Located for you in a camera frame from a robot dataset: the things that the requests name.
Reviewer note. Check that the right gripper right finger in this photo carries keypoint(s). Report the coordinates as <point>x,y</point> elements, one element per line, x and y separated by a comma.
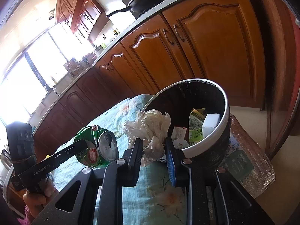
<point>186,173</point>

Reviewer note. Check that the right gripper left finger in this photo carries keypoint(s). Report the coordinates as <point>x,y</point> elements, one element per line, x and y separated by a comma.
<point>121,173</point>

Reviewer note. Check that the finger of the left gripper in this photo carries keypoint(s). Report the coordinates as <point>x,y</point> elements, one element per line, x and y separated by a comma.
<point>55,160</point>

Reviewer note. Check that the crushed green soda can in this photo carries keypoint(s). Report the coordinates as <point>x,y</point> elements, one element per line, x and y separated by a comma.
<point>101,147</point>

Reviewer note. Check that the white tissue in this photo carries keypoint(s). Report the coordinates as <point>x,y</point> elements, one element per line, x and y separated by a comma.
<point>152,128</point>

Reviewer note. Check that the green milk carton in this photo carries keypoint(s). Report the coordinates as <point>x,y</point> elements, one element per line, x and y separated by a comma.
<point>196,120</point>

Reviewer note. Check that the red Ovaltine snack bag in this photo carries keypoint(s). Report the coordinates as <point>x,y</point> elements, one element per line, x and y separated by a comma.
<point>179,133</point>

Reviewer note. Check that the kitchen window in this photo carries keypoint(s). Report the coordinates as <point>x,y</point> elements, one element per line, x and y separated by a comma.
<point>22,88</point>

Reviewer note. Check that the white rimmed black trash bin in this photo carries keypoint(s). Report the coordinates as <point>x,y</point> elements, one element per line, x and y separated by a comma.
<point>206,97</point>

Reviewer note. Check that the wooden lower kitchen cabinets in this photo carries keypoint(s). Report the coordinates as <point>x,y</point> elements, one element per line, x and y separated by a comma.
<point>219,40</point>

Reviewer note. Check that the person's left hand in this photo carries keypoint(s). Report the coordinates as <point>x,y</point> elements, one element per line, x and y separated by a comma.
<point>36,202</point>

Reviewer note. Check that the electric kettle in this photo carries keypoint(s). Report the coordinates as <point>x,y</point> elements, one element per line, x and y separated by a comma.
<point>6,159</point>

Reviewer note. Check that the light blue floral tablecloth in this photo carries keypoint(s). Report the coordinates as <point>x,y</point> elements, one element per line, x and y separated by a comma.
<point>153,200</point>

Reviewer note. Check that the white foam block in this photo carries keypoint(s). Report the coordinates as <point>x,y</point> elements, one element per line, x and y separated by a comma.
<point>211,121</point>

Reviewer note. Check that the chrome sink faucet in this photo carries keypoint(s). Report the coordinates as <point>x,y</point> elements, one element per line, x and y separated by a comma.
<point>49,88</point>

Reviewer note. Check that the wooden glass display cabinet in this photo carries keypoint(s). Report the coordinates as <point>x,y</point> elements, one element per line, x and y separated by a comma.
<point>279,28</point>

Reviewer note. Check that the black wok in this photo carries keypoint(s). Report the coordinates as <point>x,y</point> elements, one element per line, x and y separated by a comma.
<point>138,6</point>

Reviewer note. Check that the wooden upper wall cabinets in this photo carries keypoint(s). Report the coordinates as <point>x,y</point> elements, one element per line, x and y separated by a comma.
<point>85,18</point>

